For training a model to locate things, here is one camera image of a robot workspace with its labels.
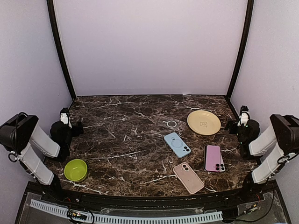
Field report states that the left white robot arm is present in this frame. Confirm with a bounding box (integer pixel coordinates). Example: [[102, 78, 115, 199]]
[[0, 109, 84, 203]]

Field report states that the right black frame post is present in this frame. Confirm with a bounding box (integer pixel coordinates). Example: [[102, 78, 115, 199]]
[[225, 0, 254, 102]]

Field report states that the light blue phone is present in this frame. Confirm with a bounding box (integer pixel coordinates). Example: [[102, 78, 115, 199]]
[[220, 154, 226, 172]]

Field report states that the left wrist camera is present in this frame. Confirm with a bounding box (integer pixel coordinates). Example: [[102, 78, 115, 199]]
[[60, 107, 72, 128]]

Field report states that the white cable duct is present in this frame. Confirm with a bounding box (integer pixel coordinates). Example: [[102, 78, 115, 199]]
[[30, 199, 223, 224]]

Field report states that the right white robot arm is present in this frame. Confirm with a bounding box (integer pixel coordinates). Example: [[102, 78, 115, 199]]
[[225, 114, 299, 203]]

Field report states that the green bowl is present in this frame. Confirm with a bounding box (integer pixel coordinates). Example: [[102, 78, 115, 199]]
[[64, 159, 88, 182]]

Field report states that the clear phone case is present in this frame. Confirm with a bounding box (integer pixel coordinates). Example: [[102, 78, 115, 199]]
[[157, 116, 186, 133]]

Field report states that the yellow plate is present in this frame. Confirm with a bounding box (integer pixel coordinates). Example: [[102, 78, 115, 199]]
[[187, 110, 221, 135]]

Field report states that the blue phone case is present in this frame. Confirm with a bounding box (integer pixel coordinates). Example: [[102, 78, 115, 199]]
[[164, 132, 191, 158]]

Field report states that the black frame post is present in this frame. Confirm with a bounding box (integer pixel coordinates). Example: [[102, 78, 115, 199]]
[[46, 0, 76, 100], [225, 0, 254, 102]]

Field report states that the black front rail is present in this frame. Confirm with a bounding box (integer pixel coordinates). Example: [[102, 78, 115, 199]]
[[25, 181, 278, 212]]

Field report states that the left black frame post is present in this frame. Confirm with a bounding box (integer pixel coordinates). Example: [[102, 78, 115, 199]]
[[46, 0, 76, 100]]

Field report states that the black screen phone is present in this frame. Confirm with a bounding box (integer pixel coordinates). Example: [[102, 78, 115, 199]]
[[203, 145, 207, 171]]

